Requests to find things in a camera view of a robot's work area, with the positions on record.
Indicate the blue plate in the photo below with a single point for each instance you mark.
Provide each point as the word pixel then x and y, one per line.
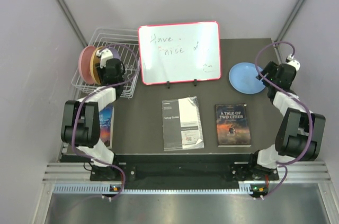
pixel 242 77

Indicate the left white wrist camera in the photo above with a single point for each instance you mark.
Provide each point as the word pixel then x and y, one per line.
pixel 104 55

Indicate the white wire dish rack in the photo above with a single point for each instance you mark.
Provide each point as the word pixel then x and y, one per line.
pixel 126 43

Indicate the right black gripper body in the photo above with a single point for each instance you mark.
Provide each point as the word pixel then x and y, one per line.
pixel 271 69

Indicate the blue sunset cover book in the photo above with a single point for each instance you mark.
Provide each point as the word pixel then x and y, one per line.
pixel 106 117

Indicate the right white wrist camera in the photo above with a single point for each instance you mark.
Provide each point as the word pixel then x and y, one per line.
pixel 290 60

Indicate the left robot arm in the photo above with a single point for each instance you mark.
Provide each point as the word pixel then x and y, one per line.
pixel 81 118

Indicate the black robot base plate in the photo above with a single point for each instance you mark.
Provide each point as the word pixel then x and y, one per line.
pixel 190 171

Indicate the pink plate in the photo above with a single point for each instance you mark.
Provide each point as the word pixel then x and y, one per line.
pixel 84 64

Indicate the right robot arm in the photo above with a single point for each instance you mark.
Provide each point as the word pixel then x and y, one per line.
pixel 301 132

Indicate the purple plate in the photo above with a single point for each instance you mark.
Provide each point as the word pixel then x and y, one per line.
pixel 114 52

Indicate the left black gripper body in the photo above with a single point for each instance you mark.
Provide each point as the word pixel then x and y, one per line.
pixel 102 73

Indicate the black white setup guide booklet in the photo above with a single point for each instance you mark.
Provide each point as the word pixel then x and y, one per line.
pixel 182 128

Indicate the yellow plate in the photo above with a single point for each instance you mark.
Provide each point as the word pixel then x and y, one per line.
pixel 93 62

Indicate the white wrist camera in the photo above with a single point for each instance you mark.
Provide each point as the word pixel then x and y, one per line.
pixel 290 60
pixel 104 55

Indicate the red framed whiteboard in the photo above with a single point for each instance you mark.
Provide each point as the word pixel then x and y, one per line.
pixel 179 52

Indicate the grey slotted cable duct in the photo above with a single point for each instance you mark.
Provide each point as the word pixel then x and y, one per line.
pixel 112 189

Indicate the Tale of Two Cities book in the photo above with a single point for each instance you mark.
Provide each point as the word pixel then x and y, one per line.
pixel 232 125

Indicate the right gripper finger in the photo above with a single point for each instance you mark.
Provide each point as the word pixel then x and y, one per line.
pixel 263 73
pixel 260 82

